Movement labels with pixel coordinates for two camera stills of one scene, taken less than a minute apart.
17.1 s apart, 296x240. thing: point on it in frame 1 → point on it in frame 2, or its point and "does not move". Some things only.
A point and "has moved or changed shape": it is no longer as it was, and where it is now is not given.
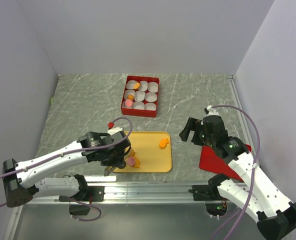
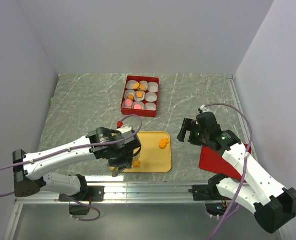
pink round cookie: x=130 y=161 has moved or changed shape
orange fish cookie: x=163 y=143 does not move
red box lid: x=209 y=160 does not move
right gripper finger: x=196 y=139 does not move
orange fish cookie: x=137 y=163 does not move
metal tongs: x=107 y=170 → x=115 y=173
